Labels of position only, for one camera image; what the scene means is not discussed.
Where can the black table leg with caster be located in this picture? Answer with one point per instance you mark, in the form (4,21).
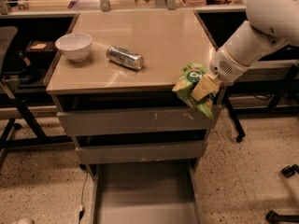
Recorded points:
(240,132)

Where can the silver drink can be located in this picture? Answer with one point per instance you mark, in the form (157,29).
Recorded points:
(125,57)

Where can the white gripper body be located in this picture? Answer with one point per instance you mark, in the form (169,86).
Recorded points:
(224,64)

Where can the grey top drawer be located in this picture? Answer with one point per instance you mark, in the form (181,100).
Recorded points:
(136,120)

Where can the grey open bottom drawer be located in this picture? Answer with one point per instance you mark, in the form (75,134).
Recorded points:
(154,192)

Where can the black chair base leg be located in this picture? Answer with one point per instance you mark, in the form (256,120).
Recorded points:
(274,218)

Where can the grey drawer cabinet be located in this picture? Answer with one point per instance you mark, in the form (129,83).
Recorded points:
(113,86)

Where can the white ceramic bowl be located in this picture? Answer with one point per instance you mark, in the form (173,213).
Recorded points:
(75,47)

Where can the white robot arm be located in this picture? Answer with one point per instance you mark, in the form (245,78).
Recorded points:
(270,26)

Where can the grey middle drawer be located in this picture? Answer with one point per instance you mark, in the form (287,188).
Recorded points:
(142,152)

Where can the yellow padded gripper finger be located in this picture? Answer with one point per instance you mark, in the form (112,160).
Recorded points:
(209,83)

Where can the green rice chip bag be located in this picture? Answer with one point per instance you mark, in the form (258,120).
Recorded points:
(188,84)

